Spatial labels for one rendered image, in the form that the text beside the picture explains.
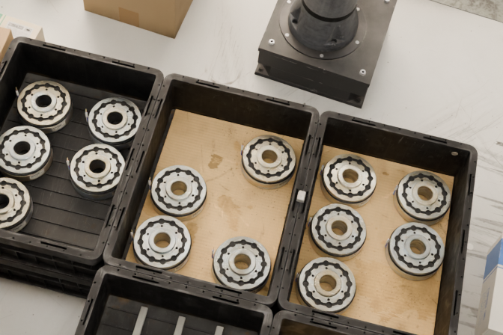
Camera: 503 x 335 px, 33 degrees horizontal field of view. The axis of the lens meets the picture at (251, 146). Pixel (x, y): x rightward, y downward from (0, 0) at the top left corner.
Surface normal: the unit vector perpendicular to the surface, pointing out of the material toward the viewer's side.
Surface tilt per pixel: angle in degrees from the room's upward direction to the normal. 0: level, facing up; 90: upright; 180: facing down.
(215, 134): 0
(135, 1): 90
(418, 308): 0
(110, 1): 90
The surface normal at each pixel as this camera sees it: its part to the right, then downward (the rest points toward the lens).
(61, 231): 0.08, -0.49
